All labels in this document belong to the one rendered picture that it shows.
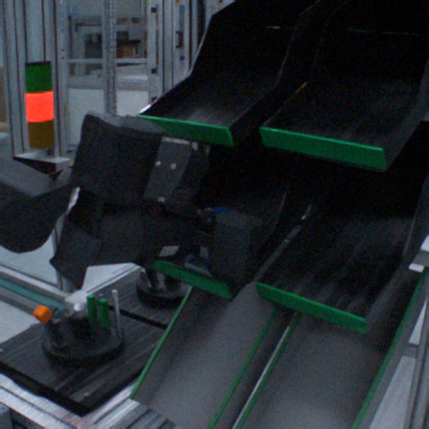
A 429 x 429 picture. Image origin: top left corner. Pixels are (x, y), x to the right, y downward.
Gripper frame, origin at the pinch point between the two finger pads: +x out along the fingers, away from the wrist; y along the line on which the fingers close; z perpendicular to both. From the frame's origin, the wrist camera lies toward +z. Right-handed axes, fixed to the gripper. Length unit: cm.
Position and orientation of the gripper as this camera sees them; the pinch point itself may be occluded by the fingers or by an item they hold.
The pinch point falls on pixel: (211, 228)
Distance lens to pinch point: 60.4
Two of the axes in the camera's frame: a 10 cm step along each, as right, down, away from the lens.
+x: 6.5, -0.1, 7.6
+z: 1.5, -9.8, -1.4
